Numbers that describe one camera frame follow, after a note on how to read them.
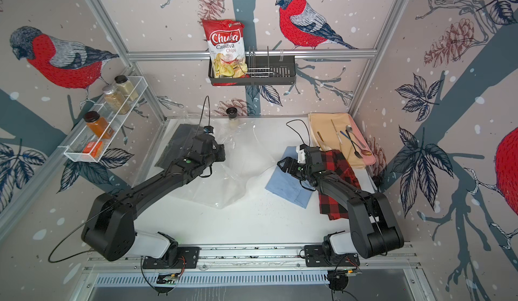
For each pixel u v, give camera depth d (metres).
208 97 1.18
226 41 0.81
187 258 0.73
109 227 0.42
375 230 0.43
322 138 1.10
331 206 0.83
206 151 0.67
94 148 0.65
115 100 0.75
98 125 0.66
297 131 0.76
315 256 0.73
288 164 0.81
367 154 1.02
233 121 1.13
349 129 1.14
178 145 1.04
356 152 1.04
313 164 0.70
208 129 0.76
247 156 1.01
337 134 1.11
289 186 0.90
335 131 1.13
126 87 0.81
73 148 0.65
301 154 0.83
